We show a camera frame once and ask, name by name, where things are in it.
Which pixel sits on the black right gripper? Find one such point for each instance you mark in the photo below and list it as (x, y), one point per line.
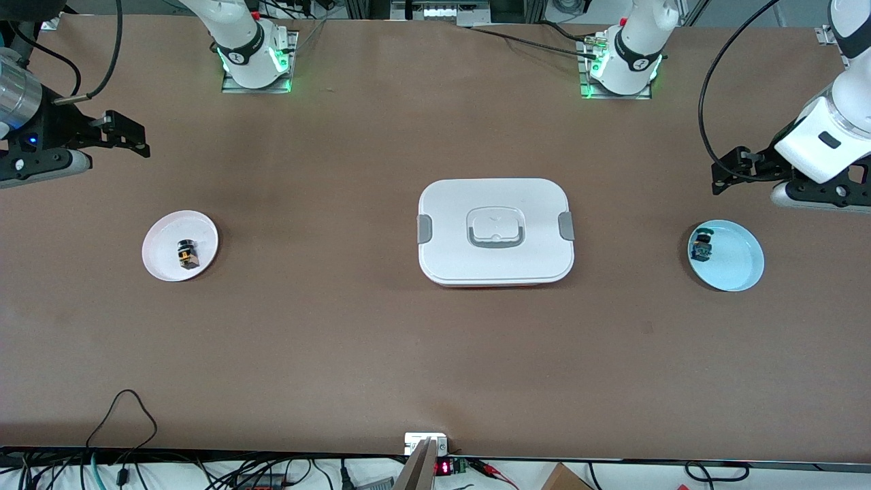
(60, 125)

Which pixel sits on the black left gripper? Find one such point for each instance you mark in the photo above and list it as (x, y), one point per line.
(767, 162)

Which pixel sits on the orange switch module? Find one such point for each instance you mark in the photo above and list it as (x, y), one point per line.
(188, 256)

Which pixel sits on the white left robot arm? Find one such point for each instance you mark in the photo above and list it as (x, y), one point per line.
(633, 68)

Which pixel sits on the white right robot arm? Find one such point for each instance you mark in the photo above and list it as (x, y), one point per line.
(248, 61)

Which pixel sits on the light blue round plate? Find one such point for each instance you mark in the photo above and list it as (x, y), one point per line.
(738, 255)

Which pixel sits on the pale pink round plate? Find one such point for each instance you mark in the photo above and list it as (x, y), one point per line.
(163, 258)

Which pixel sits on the white lidded lunch box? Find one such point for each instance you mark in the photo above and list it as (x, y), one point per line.
(497, 258)

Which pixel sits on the grey lit electronics box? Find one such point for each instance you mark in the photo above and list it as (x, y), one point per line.
(442, 12)

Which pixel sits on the brown cardboard box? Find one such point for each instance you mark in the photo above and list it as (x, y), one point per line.
(565, 480)

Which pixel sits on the red clip lead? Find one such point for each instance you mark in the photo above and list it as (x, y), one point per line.
(493, 469)

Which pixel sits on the small white box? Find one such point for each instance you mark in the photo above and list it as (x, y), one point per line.
(416, 439)

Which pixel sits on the red digit display module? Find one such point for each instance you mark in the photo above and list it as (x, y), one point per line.
(443, 468)

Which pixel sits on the aluminium profile bar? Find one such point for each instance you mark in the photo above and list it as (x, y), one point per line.
(416, 473)

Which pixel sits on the green switch module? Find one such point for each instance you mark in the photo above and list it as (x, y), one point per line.
(701, 248)

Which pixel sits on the aluminium frame extrusion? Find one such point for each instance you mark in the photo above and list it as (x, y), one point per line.
(827, 34)
(51, 24)

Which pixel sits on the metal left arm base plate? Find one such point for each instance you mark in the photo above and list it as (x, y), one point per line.
(584, 82)

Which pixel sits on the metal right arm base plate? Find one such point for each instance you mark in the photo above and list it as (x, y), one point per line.
(289, 68)

